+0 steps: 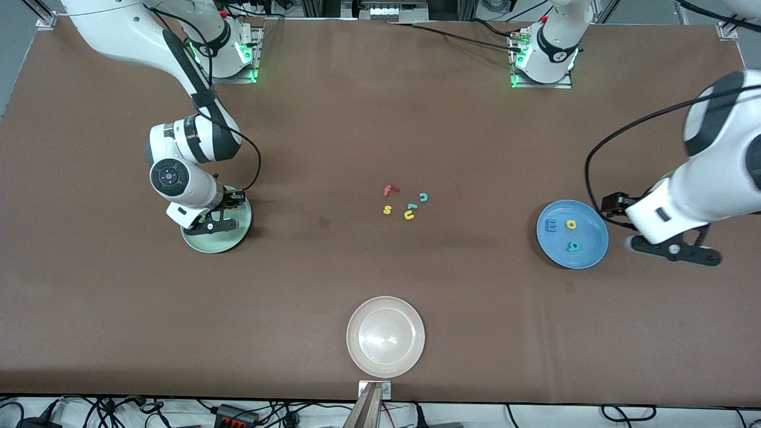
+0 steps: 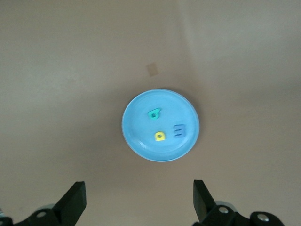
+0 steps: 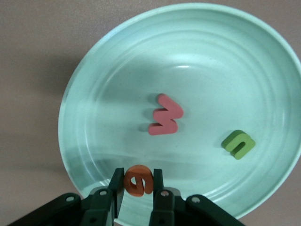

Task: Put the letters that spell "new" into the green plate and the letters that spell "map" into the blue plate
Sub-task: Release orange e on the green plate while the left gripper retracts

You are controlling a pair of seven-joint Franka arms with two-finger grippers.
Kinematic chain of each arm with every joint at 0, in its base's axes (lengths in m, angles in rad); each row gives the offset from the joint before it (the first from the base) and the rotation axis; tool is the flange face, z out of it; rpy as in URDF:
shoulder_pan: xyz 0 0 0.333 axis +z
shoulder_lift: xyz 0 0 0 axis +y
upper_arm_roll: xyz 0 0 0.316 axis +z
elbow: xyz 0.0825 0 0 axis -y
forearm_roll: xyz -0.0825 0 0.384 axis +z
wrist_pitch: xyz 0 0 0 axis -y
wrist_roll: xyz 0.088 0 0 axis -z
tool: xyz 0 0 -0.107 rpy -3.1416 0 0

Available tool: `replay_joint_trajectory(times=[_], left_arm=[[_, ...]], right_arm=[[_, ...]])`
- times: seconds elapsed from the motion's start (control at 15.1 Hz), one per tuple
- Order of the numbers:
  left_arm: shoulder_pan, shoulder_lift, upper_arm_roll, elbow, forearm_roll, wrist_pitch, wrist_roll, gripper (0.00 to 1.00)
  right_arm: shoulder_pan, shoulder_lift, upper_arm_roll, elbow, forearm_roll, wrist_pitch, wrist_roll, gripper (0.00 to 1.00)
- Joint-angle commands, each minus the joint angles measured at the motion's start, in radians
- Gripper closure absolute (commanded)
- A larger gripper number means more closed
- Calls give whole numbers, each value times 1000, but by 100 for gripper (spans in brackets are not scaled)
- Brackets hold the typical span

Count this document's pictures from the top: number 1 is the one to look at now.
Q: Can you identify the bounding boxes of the blue plate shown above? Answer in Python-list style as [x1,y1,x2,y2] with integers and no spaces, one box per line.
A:
[536,199,609,270]

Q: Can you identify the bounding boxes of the light green plate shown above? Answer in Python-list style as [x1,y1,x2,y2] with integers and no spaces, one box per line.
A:
[181,185,253,254]

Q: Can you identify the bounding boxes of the white plate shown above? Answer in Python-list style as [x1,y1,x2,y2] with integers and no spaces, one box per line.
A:
[346,295,426,379]

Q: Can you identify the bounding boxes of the orange black connector block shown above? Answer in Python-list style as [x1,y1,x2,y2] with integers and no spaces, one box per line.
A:
[216,403,260,428]

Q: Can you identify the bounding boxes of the white power strip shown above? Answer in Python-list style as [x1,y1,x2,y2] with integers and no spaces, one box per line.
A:
[357,0,430,23]

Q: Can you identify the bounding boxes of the black left camera mount bracket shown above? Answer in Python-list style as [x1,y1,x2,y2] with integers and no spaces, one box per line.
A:
[631,225,724,266]

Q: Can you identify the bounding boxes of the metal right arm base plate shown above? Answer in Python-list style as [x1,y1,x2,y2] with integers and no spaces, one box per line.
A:
[196,25,263,84]

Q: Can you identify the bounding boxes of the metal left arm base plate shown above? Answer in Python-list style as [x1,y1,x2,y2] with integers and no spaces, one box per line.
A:
[510,33,573,90]

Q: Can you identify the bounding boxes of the looped black floor cable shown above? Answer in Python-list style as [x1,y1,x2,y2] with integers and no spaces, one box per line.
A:
[600,404,658,424]

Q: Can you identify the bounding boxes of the short black table cable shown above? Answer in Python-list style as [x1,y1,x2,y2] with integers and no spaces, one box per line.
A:
[470,18,527,41]

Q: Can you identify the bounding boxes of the aluminium frame structure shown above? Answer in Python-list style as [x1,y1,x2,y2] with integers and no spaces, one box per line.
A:
[300,0,477,22]

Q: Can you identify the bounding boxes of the long black table cable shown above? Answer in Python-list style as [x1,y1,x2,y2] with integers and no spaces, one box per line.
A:
[386,21,524,54]

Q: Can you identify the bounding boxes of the silver camera mount bracket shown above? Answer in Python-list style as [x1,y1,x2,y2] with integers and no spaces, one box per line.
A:
[358,380,392,401]

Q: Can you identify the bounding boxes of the aluminium camera support beam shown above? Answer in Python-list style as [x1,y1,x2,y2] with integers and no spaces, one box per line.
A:
[343,383,382,428]

